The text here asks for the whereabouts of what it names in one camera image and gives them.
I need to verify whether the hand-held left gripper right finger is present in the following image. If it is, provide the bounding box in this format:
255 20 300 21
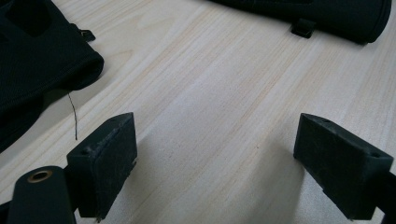
292 112 395 221

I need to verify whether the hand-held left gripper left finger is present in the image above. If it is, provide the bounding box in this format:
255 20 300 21
66 112 138 222

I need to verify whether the black glove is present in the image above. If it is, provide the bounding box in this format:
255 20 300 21
207 0 392 45
0 0 106 154

